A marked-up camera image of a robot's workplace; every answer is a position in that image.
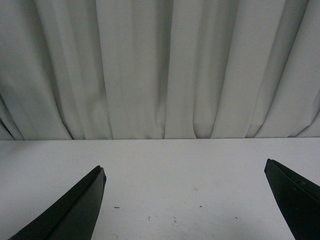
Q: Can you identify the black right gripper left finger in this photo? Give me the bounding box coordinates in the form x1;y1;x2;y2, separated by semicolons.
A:
10;165;107;240

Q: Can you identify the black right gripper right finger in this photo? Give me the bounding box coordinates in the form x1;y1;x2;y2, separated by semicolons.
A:
264;159;320;240

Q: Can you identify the white pleated curtain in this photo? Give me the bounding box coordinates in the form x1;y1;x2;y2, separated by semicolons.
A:
0;0;320;140

